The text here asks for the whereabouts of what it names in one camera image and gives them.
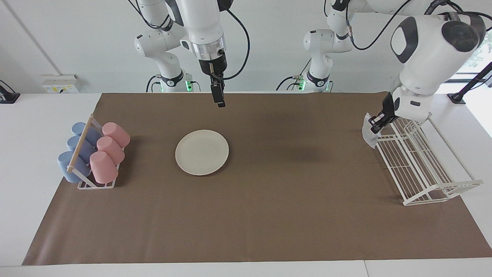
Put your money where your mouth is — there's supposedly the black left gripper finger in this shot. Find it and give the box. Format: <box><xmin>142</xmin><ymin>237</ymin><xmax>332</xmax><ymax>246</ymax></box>
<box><xmin>368</xmin><ymin>115</ymin><xmax>385</xmax><ymax>134</ymax></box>

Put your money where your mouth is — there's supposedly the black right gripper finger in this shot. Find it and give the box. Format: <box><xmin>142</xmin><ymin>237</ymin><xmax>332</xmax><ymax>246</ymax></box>
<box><xmin>211</xmin><ymin>82</ymin><xmax>226</xmax><ymax>108</ymax></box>

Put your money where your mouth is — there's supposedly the cream round plate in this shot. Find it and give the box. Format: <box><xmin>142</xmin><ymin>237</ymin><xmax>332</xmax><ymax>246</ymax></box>
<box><xmin>175</xmin><ymin>129</ymin><xmax>229</xmax><ymax>176</ymax></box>

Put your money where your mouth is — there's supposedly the window with greenery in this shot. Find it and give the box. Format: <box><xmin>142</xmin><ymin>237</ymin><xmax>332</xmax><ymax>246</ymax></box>
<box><xmin>434</xmin><ymin>29</ymin><xmax>492</xmax><ymax>138</ymax></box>

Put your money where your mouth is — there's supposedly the pink plastic cup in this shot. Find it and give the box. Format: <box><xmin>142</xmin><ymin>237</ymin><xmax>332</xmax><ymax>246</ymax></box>
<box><xmin>96</xmin><ymin>136</ymin><xmax>125</xmax><ymax>164</ymax></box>
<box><xmin>90</xmin><ymin>151</ymin><xmax>119</xmax><ymax>184</ymax></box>
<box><xmin>102</xmin><ymin>122</ymin><xmax>131</xmax><ymax>148</ymax></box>

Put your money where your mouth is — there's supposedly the brown table mat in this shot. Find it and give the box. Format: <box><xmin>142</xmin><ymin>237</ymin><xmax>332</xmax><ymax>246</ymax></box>
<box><xmin>22</xmin><ymin>92</ymin><xmax>492</xmax><ymax>266</ymax></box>

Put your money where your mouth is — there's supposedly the blue plastic cup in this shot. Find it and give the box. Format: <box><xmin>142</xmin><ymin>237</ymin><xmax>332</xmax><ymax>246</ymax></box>
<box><xmin>67</xmin><ymin>135</ymin><xmax>96</xmax><ymax>162</ymax></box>
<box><xmin>58</xmin><ymin>151</ymin><xmax>91</xmax><ymax>183</ymax></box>
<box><xmin>71</xmin><ymin>122</ymin><xmax>101</xmax><ymax>146</ymax></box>

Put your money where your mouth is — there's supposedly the cup rack with wooden bar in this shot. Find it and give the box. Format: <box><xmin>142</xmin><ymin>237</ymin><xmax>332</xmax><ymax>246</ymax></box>
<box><xmin>66</xmin><ymin>114</ymin><xmax>123</xmax><ymax>190</ymax></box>

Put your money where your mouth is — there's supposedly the black table clamp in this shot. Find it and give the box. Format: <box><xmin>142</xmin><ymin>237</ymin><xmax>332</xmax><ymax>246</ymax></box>
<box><xmin>0</xmin><ymin>80</ymin><xmax>20</xmax><ymax>104</ymax></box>

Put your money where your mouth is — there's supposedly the black left base cable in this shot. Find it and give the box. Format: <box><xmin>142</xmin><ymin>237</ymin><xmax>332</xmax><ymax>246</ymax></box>
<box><xmin>276</xmin><ymin>60</ymin><xmax>312</xmax><ymax>91</ymax></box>

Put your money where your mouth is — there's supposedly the black base cable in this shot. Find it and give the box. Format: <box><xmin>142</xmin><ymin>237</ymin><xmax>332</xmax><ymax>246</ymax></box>
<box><xmin>146</xmin><ymin>74</ymin><xmax>161</xmax><ymax>93</ymax></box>
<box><xmin>276</xmin><ymin>60</ymin><xmax>312</xmax><ymax>91</ymax></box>

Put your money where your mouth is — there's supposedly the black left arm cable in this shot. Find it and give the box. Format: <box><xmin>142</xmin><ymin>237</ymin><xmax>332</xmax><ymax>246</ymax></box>
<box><xmin>345</xmin><ymin>0</ymin><xmax>465</xmax><ymax>50</ymax></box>

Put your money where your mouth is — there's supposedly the black right base cable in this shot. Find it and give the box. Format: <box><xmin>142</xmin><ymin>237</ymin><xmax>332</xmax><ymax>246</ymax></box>
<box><xmin>146</xmin><ymin>74</ymin><xmax>161</xmax><ymax>93</ymax></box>

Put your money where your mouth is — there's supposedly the white wire dish rack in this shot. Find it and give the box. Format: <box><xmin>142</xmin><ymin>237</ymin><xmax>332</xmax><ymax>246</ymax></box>
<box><xmin>371</xmin><ymin>115</ymin><xmax>484</xmax><ymax>206</ymax></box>

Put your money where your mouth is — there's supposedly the white wall outlet box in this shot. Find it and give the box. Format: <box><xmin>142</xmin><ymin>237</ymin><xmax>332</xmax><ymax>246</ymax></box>
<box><xmin>42</xmin><ymin>74</ymin><xmax>80</xmax><ymax>94</ymax></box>

